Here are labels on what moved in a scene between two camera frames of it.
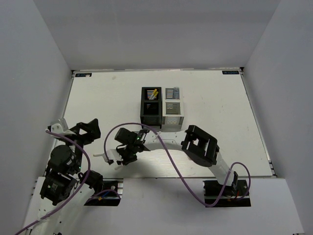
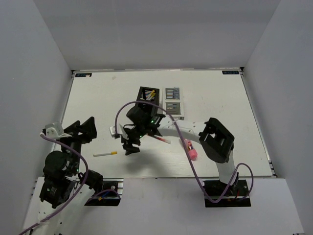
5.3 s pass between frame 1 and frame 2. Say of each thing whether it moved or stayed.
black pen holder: moved
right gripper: moved
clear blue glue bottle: stayed
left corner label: stayed
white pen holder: stayed
